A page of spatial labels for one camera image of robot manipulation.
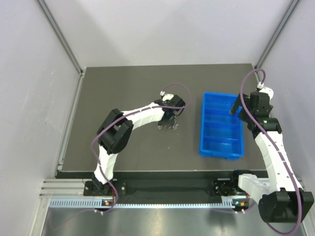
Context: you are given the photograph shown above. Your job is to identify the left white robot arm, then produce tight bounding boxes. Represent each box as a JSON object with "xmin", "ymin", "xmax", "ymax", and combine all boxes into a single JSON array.
[{"xmin": 91, "ymin": 92, "xmax": 186, "ymax": 191}]

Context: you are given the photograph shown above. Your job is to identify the right aluminium frame post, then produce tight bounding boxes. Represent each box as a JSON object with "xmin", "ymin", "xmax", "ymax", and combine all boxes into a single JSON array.
[{"xmin": 254, "ymin": 0, "xmax": 301, "ymax": 68}]

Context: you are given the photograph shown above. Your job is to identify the grey slotted cable duct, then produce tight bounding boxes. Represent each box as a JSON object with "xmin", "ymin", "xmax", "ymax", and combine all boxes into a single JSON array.
[{"xmin": 49, "ymin": 196, "xmax": 249, "ymax": 209}]

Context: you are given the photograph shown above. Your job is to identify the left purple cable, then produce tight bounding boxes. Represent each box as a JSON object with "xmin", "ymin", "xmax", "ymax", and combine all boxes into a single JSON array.
[{"xmin": 46, "ymin": 83, "xmax": 192, "ymax": 232}]

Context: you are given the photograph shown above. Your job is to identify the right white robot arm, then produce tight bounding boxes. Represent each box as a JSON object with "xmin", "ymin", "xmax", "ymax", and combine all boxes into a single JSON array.
[{"xmin": 230, "ymin": 86, "xmax": 315, "ymax": 223}]

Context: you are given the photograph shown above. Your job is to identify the blue compartment bin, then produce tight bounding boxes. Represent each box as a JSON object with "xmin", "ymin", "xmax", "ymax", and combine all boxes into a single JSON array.
[{"xmin": 199, "ymin": 92, "xmax": 245, "ymax": 161}]

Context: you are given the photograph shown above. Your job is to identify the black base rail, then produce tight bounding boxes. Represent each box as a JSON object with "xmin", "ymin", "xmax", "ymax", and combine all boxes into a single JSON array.
[{"xmin": 83, "ymin": 171, "xmax": 243, "ymax": 201}]

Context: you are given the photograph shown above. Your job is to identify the aluminium frame post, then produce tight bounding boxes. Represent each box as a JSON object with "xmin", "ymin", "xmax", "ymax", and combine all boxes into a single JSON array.
[
  {"xmin": 35, "ymin": 0, "xmax": 84, "ymax": 75},
  {"xmin": 254, "ymin": 0, "xmax": 301, "ymax": 68}
]

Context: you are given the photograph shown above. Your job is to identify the left aluminium frame post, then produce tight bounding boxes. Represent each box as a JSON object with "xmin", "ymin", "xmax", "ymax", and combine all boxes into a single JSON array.
[{"xmin": 35, "ymin": 0, "xmax": 84, "ymax": 75}]

